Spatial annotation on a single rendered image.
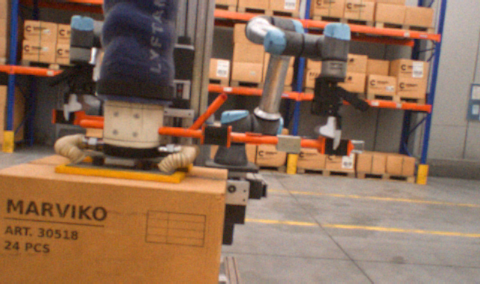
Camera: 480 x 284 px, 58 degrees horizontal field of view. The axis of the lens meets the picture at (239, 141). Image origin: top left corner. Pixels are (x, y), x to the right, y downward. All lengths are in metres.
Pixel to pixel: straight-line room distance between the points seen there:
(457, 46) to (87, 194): 10.73
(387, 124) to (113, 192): 9.77
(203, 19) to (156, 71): 0.83
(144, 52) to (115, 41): 0.08
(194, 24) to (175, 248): 1.17
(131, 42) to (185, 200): 0.45
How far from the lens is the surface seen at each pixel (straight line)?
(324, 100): 1.28
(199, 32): 2.03
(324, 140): 1.27
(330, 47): 1.30
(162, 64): 1.26
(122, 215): 1.16
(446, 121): 11.31
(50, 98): 10.22
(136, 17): 1.24
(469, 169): 11.58
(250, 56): 8.56
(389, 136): 10.71
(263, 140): 1.27
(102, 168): 1.24
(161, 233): 1.15
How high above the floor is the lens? 1.30
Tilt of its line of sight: 5 degrees down
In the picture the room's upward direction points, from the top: 5 degrees clockwise
